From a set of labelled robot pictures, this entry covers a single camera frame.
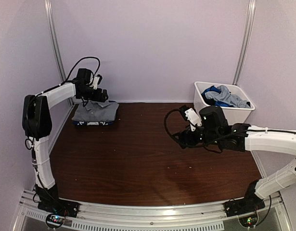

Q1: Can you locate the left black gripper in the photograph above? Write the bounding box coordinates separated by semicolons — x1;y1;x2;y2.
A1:
79;87;107;103

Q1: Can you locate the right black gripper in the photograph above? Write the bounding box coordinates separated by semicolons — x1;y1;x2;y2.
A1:
172;125;221;150

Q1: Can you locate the grey garment pile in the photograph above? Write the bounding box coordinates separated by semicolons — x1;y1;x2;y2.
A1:
72;101;119;122

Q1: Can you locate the blue t-shirt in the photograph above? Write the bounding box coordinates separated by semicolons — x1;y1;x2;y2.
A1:
72;121;114;126

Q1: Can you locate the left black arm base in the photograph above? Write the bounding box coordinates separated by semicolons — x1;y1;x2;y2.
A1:
35;184;79;218

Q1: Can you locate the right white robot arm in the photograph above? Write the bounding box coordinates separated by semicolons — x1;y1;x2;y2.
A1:
174;105;296;213

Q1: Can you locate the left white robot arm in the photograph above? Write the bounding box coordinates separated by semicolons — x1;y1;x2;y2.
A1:
22;68;109;191

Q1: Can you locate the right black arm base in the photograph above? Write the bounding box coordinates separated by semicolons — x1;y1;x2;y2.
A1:
224;180;265;217

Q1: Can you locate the white plastic laundry bin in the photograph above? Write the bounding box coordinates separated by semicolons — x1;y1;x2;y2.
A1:
193;81;255;125

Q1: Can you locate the blue garment in bin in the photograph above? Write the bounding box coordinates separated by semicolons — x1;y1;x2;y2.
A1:
201;86;233;107

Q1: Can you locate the light grey-blue garment in bin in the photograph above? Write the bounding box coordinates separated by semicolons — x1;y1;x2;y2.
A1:
206;85;251;108

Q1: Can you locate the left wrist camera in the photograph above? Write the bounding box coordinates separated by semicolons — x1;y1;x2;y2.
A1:
90;74;103;89

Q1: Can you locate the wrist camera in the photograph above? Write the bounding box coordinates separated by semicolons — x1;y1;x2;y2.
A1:
90;74;103;89
182;108;202;132

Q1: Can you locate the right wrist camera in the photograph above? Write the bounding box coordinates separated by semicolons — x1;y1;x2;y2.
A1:
182;108;202;132

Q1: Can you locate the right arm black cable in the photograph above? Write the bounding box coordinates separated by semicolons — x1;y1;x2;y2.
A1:
163;108;225;154

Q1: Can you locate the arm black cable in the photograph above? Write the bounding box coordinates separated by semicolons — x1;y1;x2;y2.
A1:
163;108;225;154
24;56;102;207

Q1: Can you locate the left aluminium frame post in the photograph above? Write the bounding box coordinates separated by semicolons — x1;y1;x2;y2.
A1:
43;0;75;106

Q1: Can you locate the aluminium frame post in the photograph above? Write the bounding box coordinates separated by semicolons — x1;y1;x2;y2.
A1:
232;0;256;86
43;0;75;106

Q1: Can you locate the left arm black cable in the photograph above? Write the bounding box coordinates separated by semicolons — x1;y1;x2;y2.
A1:
24;56;102;207

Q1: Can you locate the aluminium front rail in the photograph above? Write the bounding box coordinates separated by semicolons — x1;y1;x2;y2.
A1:
17;190;285;231

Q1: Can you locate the right aluminium frame post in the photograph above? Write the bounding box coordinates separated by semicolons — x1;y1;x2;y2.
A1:
232;0;256;86

